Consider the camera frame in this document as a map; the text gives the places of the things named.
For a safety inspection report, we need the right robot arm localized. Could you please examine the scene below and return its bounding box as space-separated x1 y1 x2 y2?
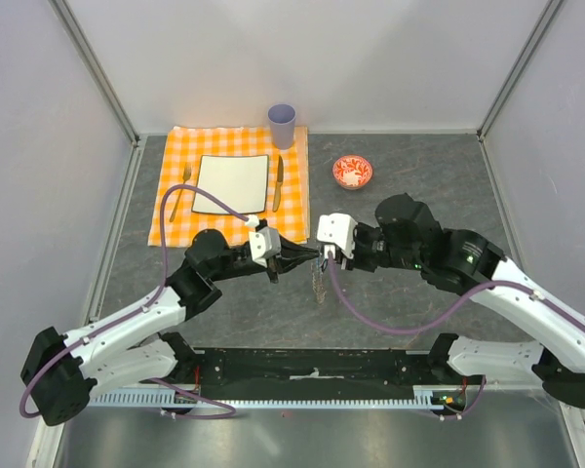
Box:
317 194 585 410

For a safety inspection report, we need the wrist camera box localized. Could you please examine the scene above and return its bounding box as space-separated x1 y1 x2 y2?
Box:
316 213 357 259
249 226 281 268

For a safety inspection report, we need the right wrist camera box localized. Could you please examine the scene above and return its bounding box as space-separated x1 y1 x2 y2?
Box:
316 213 357 259

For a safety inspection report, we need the chain of metal keyrings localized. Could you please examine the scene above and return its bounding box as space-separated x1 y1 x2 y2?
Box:
309 257 329 304

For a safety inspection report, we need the lilac plastic cup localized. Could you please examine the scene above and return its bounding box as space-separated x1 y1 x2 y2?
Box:
267 103 296 150

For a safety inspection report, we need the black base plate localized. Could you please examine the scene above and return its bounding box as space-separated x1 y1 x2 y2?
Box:
163 348 475 390

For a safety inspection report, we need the white square plate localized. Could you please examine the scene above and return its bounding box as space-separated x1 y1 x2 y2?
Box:
196 155 269 215

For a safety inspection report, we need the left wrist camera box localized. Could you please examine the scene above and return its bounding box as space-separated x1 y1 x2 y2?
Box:
249 226 281 268

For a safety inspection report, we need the purple cable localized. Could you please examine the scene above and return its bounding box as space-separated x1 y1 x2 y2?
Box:
327 251 585 421
19 184 259 420

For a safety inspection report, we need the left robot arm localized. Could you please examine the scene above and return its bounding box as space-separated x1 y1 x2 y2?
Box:
19 227 319 426

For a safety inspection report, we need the orange checkered cloth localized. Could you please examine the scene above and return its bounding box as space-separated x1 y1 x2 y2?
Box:
147 127 310 248

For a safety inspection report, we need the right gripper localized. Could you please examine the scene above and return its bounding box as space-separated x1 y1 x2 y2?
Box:
331 221 424 273

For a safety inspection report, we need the gold knife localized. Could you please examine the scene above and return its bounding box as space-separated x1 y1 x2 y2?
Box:
272 155 285 213

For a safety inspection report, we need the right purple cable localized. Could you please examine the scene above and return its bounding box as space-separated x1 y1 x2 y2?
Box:
327 251 585 421

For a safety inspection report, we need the slotted cable duct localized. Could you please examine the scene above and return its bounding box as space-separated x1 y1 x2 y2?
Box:
89 386 445 410

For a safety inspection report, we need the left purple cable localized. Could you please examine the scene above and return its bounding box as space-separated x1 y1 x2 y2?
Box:
19 184 259 420

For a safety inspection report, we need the red patterned bowl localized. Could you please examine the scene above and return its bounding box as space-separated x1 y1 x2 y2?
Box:
332 155 373 190

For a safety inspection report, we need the gold fork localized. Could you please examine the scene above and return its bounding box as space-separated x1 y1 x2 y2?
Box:
169 163 192 222

